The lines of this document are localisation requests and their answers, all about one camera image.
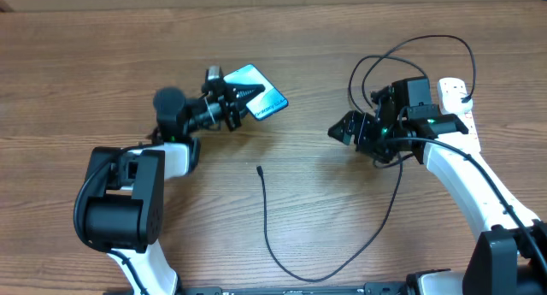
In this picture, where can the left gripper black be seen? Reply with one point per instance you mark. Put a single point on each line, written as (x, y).
(228, 95)

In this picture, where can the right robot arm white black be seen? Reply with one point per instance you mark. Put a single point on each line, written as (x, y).
(510, 251)

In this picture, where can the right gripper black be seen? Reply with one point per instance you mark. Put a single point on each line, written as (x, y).
(351, 122)

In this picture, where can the white charger plug adapter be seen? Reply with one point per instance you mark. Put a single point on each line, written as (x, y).
(453, 103)

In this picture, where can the smartphone with blue screen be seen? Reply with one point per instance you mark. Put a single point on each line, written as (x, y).
(266, 103)

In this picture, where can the white power strip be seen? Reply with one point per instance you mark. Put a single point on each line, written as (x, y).
(466, 142)

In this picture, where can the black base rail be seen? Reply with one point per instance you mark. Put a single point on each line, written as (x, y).
(290, 290)

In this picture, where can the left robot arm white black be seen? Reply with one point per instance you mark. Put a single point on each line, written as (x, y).
(119, 208)

